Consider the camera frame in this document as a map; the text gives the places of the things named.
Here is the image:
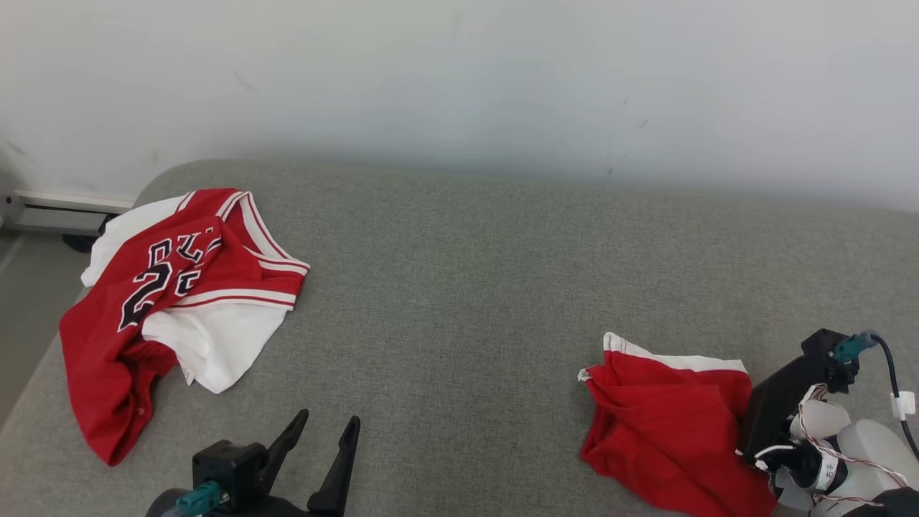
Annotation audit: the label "grey wall trunking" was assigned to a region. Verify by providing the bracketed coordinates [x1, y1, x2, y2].
[0, 189, 135, 254]

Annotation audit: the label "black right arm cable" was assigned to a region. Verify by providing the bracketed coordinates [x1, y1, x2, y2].
[867, 333, 919, 462]

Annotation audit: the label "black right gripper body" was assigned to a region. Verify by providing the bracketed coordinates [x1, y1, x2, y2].
[739, 355, 827, 465]

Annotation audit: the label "teal right camera connector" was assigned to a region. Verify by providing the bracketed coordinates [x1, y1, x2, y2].
[832, 331, 879, 364]

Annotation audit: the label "red white basketball jersey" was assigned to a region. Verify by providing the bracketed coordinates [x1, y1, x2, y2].
[58, 187, 312, 468]

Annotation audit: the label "teal camera connector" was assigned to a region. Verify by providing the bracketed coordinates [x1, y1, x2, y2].
[832, 331, 879, 364]
[175, 480, 224, 517]

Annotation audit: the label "red basketball shorts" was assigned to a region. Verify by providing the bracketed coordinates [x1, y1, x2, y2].
[577, 331, 780, 517]

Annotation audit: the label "teal left camera connector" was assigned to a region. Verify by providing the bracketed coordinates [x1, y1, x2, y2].
[175, 480, 224, 517]

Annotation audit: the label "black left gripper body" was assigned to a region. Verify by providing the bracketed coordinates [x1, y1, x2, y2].
[146, 488, 347, 517]

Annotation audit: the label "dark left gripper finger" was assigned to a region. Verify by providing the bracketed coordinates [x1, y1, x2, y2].
[261, 409, 310, 497]
[307, 415, 362, 515]

